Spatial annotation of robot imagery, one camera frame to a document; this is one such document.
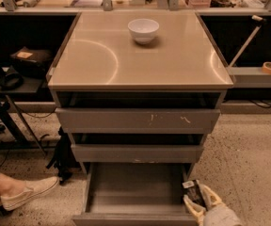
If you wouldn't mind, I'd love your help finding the grey middle drawer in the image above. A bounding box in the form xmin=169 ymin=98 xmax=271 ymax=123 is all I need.
xmin=72 ymin=144 xmax=203 ymax=163

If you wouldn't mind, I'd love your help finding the grey open bottom drawer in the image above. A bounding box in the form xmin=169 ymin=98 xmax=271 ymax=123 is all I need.
xmin=72 ymin=163 xmax=198 ymax=226

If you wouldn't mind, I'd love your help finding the grey drawer cabinet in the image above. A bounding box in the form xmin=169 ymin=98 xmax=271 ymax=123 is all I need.
xmin=45 ymin=9 xmax=236 ymax=175

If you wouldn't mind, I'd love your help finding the beige slip-on shoe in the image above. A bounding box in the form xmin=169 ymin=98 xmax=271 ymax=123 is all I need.
xmin=0 ymin=176 xmax=59 ymax=211

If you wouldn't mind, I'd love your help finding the black bag with label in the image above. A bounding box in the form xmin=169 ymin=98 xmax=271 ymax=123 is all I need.
xmin=9 ymin=47 xmax=54 ymax=78

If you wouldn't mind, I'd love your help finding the person's leg in jeans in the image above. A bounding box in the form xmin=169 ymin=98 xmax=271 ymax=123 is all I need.
xmin=0 ymin=172 xmax=25 ymax=197

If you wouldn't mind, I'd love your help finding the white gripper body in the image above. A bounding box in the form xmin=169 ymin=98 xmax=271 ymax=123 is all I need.
xmin=203 ymin=205 xmax=243 ymax=226

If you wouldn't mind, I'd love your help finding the black stand with clamp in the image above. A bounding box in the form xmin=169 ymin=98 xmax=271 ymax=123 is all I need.
xmin=0 ymin=66 xmax=46 ymax=154

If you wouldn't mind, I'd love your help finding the roll of masking tape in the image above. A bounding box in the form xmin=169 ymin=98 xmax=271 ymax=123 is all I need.
xmin=262 ymin=61 xmax=271 ymax=74

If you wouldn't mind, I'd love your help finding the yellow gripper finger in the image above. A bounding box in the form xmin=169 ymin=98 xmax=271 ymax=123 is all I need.
xmin=199 ymin=184 xmax=222 ymax=209
xmin=183 ymin=195 xmax=206 ymax=226

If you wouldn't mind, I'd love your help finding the grey top drawer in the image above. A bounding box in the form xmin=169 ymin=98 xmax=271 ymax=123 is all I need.
xmin=56 ymin=108 xmax=220 ymax=134

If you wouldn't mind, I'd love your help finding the white ceramic bowl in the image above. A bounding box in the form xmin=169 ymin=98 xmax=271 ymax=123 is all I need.
xmin=128 ymin=19 xmax=160 ymax=44

